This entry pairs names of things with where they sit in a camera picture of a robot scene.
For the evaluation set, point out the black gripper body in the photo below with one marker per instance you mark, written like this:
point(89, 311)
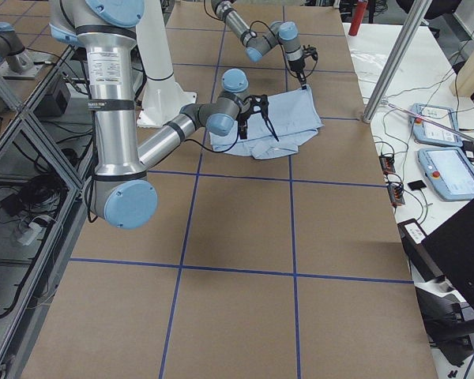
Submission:
point(295, 65)
point(245, 118)

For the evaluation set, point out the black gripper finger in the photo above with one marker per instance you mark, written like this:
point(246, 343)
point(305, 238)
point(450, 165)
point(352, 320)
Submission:
point(302, 80)
point(242, 130)

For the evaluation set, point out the light blue button shirt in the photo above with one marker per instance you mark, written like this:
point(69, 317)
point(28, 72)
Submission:
point(294, 119)

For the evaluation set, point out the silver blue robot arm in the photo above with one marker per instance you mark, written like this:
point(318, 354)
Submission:
point(260, 38)
point(118, 190)

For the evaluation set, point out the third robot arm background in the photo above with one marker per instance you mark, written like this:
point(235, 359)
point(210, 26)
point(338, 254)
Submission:
point(12, 50)

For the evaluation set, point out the clear plastic bag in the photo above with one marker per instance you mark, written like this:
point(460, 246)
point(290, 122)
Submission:
point(368, 65)

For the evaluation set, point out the red cylinder bottle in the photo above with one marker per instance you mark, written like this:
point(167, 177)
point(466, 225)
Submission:
point(357, 19)

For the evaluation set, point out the orange circuit board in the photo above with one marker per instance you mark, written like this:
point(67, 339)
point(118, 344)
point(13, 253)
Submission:
point(387, 164)

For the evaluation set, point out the long grabber stick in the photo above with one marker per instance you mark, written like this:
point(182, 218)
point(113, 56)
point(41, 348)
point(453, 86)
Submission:
point(425, 119)

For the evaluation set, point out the upper blue teach pendant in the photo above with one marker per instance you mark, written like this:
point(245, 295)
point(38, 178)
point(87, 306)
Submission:
point(435, 126)

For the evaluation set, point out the blue teach pendant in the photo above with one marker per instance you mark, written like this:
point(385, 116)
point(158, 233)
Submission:
point(449, 172)
point(435, 126)

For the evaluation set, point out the small black phone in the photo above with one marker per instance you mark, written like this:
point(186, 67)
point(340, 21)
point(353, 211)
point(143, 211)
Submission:
point(417, 185)

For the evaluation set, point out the lower blue teach pendant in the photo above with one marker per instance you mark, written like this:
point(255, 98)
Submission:
point(449, 172)

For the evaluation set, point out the black laptop computer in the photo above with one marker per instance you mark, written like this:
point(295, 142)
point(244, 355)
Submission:
point(447, 251)

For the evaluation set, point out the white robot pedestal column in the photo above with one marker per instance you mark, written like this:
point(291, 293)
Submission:
point(163, 97)

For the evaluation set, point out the aluminium frame post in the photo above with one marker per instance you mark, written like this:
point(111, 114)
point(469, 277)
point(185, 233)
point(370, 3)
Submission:
point(405, 37)

